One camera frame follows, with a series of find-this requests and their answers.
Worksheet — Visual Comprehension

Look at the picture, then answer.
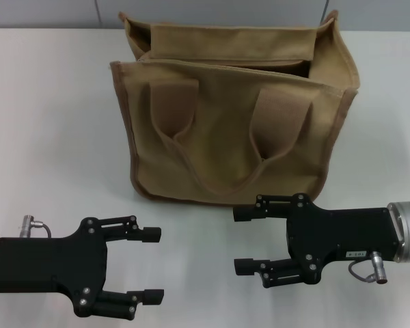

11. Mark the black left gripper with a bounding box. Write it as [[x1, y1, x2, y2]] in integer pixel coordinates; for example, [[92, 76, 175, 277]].
[[0, 215, 165, 322]]

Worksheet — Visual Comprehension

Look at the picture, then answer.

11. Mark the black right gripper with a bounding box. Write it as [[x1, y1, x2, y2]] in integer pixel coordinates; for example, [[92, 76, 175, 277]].
[[232, 193, 402, 288]]

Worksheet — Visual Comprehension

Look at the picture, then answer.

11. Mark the khaki canvas food bag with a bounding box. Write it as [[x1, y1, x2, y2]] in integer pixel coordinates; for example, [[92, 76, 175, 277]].
[[108, 10, 361, 206]]

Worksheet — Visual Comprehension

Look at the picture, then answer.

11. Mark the left gripper cable with plug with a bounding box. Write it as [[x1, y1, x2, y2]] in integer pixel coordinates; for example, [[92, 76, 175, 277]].
[[18, 214, 52, 239]]

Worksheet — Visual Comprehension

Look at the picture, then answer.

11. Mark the right gripper cable with plug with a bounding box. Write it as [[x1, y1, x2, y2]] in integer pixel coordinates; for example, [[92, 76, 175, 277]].
[[348, 251, 390, 286]]

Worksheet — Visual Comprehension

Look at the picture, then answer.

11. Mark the gripper cable with plug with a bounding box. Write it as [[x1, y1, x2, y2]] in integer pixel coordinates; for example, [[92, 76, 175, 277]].
[[348, 251, 390, 286], [18, 214, 52, 239]]

